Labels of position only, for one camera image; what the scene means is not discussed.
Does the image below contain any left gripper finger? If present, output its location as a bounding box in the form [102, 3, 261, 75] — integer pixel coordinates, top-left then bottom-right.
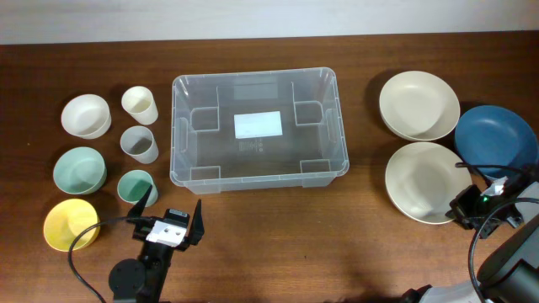
[188, 199, 205, 246]
[127, 185, 152, 221]

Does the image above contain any cream plate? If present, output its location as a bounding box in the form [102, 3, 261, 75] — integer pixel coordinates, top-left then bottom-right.
[385, 142, 472, 225]
[379, 71, 461, 141]

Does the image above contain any yellow bowl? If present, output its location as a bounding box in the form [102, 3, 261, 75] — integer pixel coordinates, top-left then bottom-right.
[43, 199, 100, 252]

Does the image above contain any dark blue plate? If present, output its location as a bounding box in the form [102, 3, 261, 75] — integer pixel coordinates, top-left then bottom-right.
[454, 105, 538, 179]

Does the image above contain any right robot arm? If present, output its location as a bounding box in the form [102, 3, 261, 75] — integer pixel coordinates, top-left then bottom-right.
[400, 216, 538, 303]

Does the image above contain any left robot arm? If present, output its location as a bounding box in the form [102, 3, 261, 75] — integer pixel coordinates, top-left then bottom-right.
[109, 186, 205, 302]

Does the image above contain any clear plastic storage container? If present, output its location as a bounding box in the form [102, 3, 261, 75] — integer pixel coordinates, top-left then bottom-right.
[169, 67, 350, 194]

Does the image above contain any white label in container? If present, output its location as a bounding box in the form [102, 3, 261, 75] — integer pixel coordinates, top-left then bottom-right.
[234, 111, 283, 139]

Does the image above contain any mint green cup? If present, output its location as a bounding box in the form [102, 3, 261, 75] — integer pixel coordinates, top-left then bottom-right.
[117, 170, 158, 207]

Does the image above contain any grey translucent cup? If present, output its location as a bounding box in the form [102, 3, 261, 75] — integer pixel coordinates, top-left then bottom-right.
[120, 125, 159, 164]

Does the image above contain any mint green bowl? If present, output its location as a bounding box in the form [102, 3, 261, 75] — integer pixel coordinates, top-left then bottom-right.
[53, 146, 107, 194]

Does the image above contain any white small bowl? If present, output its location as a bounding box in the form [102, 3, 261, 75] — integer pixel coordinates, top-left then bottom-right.
[61, 94, 112, 140]

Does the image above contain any cream white cup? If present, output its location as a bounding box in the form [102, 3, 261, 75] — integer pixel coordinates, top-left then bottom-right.
[121, 86, 158, 125]

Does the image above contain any left black cable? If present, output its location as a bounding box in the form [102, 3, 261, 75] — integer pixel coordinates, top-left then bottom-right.
[67, 215, 149, 303]

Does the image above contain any black cable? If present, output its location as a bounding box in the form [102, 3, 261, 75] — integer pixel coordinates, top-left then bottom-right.
[67, 215, 149, 303]
[454, 162, 539, 303]

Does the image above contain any right black cable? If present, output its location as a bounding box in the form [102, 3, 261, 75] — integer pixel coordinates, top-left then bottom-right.
[454, 162, 539, 303]

